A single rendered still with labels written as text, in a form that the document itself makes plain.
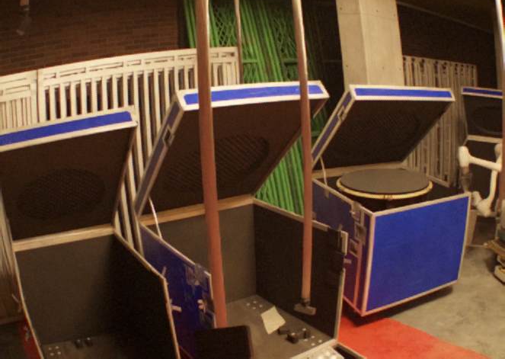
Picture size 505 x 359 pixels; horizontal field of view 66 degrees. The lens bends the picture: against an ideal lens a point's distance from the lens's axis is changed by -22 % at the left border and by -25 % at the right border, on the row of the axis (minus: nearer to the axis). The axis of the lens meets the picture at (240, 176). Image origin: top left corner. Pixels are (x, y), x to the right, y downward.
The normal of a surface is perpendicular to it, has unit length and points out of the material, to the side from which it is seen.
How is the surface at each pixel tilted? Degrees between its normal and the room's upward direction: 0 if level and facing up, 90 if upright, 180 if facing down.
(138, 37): 90
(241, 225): 90
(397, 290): 90
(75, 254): 90
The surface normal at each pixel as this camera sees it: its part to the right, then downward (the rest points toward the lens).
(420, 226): 0.25, 0.22
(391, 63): 0.58, 0.16
